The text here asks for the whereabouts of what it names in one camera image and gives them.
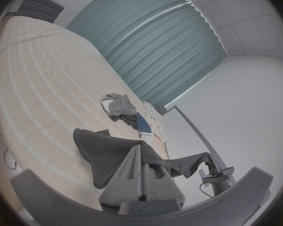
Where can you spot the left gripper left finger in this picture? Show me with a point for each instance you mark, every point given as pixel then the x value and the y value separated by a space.
pixel 125 180

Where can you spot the dark chest of drawers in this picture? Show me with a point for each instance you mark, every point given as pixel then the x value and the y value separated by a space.
pixel 40 6

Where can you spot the blue-green curtain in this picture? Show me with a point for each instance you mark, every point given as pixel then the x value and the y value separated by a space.
pixel 174 55
pixel 122 15

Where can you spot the dark blue garment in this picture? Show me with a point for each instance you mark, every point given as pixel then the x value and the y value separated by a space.
pixel 143 125

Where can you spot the dark bedside table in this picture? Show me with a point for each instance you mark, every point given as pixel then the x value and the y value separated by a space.
pixel 160 107

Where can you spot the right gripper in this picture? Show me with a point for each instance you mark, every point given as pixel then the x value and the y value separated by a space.
pixel 220 187

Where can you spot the bed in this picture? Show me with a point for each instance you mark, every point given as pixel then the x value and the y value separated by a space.
pixel 49 79

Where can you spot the black garment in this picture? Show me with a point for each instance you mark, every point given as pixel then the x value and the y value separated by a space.
pixel 129 121
pixel 113 149

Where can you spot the grey garment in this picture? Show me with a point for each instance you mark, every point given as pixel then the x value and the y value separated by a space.
pixel 122 105

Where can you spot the white printed pillow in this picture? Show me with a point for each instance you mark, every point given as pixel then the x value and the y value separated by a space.
pixel 155 121

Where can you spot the white garment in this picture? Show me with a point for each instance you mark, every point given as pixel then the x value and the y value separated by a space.
pixel 147 138

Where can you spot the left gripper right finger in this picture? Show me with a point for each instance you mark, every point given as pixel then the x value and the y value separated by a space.
pixel 162 187

